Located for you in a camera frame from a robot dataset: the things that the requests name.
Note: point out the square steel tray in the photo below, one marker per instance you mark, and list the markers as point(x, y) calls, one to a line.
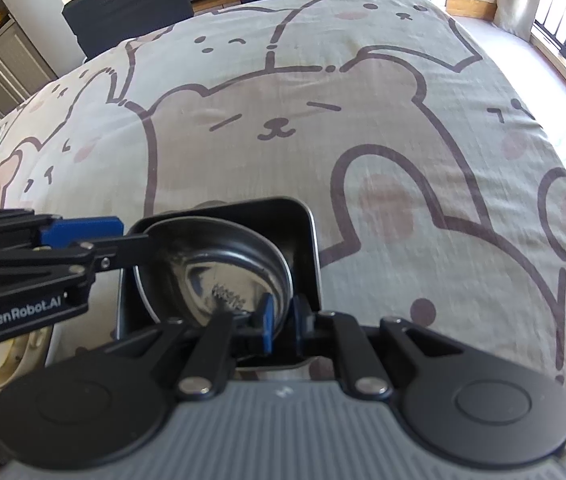
point(299, 240)

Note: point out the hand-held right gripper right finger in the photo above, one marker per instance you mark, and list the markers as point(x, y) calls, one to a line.
point(299, 330)

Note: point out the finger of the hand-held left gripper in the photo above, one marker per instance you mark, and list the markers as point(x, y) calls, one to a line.
point(123, 251)
point(88, 229)

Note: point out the round steel bowl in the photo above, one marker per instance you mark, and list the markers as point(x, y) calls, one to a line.
point(203, 260)

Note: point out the cartoon bear printed tablecloth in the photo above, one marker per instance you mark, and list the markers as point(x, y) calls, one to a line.
point(313, 160)

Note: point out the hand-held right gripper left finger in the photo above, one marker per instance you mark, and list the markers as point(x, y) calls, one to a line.
point(267, 327)

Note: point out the cream kitchen base cabinet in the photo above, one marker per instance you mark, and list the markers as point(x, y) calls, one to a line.
point(3, 70)

